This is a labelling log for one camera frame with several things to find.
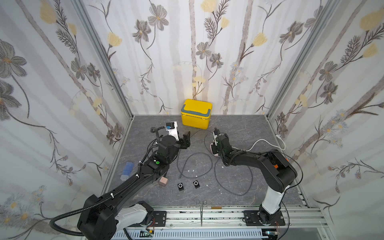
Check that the blue transparent bottle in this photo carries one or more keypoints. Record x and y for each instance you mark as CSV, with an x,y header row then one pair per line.
x,y
127,170

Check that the black mp3 player left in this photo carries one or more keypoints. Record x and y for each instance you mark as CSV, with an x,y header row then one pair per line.
x,y
180,186

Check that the pink USB wall charger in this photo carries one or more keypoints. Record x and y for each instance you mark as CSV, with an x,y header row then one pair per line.
x,y
163,181

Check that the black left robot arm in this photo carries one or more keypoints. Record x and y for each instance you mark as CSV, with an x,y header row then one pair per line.
x,y
99,216

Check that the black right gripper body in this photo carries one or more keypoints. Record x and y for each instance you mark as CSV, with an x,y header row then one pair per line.
x,y
218,139

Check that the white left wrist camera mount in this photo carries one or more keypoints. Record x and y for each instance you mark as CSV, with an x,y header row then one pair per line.
x,y
171,127

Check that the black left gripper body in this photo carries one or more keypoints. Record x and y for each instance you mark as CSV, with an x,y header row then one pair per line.
x,y
183,143

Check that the black mp3 player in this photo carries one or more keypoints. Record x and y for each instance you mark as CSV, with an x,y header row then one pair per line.
x,y
180,186
196,184

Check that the yellow plastic storage box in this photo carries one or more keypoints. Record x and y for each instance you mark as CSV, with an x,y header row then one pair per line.
x,y
196,114

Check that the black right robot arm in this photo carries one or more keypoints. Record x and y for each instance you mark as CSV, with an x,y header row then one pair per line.
x,y
277,171

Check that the black mp3 player right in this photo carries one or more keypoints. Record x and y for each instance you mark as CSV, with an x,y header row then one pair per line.
x,y
196,184

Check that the pink power strip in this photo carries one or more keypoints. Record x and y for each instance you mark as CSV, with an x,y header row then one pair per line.
x,y
214,150

